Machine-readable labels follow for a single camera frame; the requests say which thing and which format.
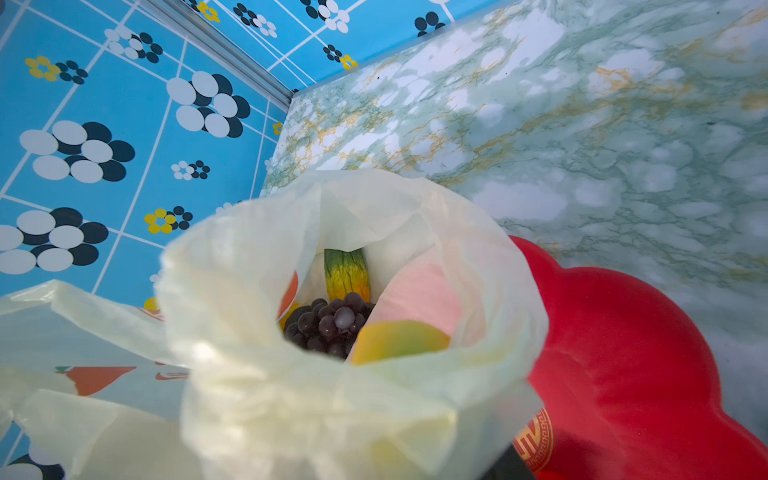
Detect green yellow mango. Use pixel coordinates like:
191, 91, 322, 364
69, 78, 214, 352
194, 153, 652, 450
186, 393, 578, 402
324, 248, 371, 302

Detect red yellow mango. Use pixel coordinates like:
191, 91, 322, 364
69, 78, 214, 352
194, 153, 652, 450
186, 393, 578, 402
348, 320, 451, 365

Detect dark purple grapes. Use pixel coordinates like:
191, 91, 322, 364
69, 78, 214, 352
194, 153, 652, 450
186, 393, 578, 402
281, 293, 375, 360

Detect translucent cream plastic bag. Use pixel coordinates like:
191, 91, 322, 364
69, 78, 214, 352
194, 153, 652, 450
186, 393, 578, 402
1, 170, 549, 479

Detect red flower-shaped plate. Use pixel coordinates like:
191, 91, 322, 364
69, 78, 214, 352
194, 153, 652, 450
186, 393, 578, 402
487, 239, 767, 479

